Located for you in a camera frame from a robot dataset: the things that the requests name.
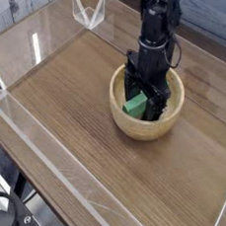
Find green rectangular block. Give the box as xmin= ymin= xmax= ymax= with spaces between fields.
xmin=122 ymin=93 xmax=147 ymax=119

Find black table leg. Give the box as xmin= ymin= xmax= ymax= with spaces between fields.
xmin=14 ymin=173 xmax=27 ymax=197

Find brown wooden bowl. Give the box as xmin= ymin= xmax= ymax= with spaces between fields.
xmin=109 ymin=64 xmax=186 ymax=141

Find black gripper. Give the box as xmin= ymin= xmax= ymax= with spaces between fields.
xmin=124 ymin=38 xmax=175 ymax=121

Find black metal mount plate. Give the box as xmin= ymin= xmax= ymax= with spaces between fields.
xmin=10 ymin=191 xmax=41 ymax=226

